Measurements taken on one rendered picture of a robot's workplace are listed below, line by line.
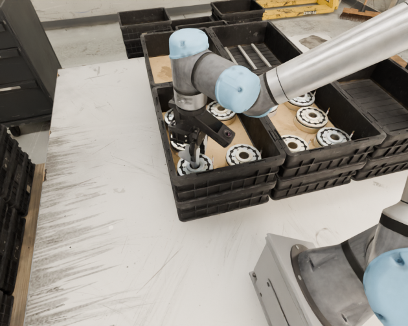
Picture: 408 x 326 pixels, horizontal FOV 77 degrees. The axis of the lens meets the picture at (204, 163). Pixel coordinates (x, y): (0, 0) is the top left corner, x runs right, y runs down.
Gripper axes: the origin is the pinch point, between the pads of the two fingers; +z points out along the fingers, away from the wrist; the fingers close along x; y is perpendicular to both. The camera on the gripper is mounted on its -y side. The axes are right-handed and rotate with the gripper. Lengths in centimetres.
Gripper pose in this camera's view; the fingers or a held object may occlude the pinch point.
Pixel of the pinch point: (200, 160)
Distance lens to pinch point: 74.1
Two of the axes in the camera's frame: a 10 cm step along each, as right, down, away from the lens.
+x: -3.8, 7.1, -5.9
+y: -9.2, -3.0, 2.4
